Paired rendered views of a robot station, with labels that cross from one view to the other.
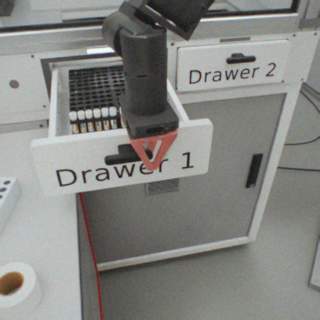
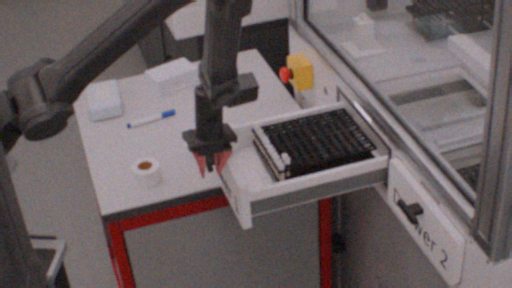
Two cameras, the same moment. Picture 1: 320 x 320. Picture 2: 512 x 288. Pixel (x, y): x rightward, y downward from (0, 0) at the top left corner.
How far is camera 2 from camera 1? 157 cm
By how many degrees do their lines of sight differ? 63
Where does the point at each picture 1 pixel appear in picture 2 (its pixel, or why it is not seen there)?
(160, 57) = (198, 107)
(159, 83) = (198, 121)
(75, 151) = not seen: hidden behind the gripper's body
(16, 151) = not seen: hidden behind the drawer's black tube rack
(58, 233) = (196, 182)
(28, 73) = (331, 90)
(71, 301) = (145, 200)
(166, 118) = (191, 142)
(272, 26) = (453, 209)
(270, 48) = (443, 231)
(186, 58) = (392, 171)
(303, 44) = (478, 263)
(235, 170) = not seen: outside the picture
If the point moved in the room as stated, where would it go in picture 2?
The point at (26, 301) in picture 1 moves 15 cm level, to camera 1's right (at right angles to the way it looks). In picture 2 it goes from (136, 176) to (136, 216)
